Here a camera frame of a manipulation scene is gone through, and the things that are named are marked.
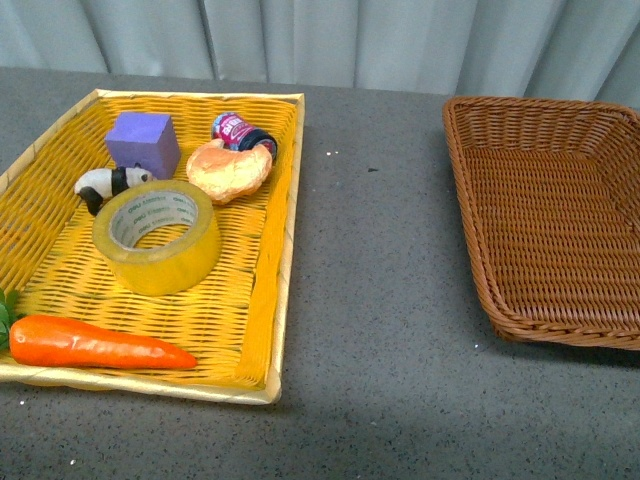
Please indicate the toy croissant bread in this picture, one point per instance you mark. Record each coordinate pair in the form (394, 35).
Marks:
(225, 174)

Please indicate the toy panda figure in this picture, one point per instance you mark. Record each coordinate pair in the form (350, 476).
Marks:
(98, 185)

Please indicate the yellow packing tape roll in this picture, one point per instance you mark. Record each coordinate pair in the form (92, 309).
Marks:
(173, 267)

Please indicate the orange toy carrot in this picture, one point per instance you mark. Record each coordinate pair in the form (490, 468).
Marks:
(51, 341)

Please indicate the brown woven basket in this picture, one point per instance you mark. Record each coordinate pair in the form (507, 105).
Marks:
(549, 198)

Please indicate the purple foam cube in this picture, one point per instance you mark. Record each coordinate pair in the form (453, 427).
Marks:
(146, 139)

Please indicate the small pink black jar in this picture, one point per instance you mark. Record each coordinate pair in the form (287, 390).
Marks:
(240, 135)

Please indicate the grey curtain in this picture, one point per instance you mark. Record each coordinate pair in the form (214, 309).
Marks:
(586, 50)

